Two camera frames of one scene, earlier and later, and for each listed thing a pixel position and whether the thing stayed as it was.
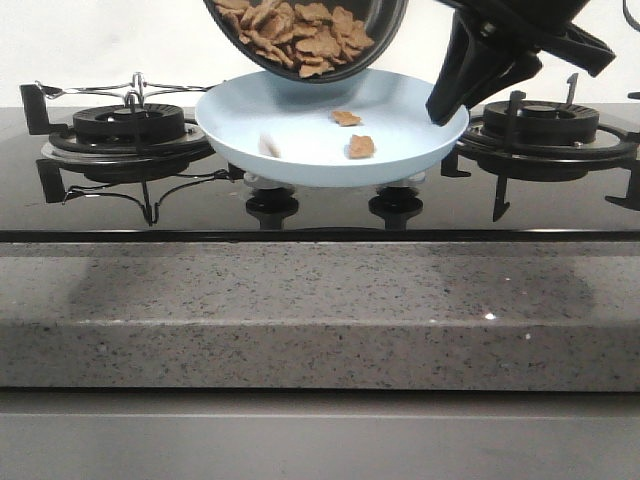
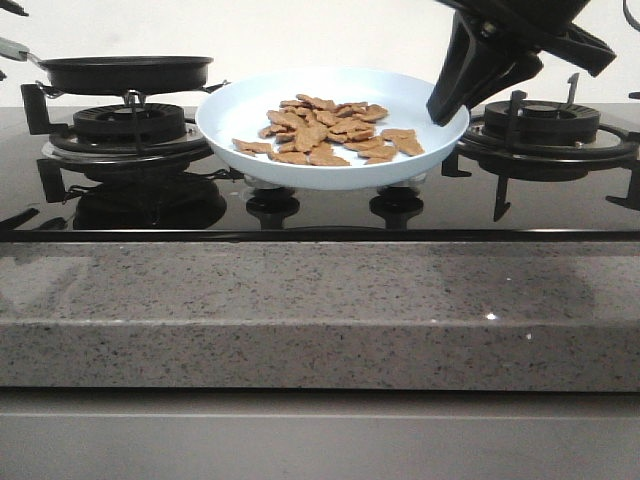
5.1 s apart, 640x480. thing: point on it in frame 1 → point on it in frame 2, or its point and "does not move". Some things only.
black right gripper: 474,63 does not move
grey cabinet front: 318,434 does not move
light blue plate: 366,130 does not move
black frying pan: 309,40 → 115,74
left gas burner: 128,135 does not move
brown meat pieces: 310,36 → 313,130
